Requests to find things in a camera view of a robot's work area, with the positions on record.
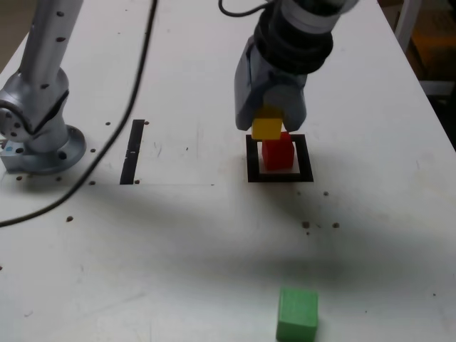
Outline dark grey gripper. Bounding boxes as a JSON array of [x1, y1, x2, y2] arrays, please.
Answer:
[[233, 35, 309, 134]]

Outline yellow cube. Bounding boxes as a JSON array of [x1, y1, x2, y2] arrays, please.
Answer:
[[251, 105, 284, 140]]

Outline red cube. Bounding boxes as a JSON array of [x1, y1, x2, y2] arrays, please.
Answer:
[[261, 131, 295, 171]]

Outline green cube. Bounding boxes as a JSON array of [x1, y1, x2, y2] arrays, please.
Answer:
[[276, 286, 319, 342]]

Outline black tape square outline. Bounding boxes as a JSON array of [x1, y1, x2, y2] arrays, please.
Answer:
[[245, 133, 314, 184]]

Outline black tape strip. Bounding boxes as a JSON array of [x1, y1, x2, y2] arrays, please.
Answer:
[[119, 119, 146, 185]]

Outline brown cardboard box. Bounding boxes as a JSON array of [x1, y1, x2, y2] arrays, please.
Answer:
[[409, 26, 456, 81]]

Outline short black camera cable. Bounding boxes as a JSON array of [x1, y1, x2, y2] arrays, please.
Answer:
[[217, 0, 268, 17]]

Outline long black cable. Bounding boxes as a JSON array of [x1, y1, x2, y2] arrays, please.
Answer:
[[0, 0, 159, 228]]

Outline white metal frame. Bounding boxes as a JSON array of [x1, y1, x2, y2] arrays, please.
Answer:
[[393, 0, 456, 97]]

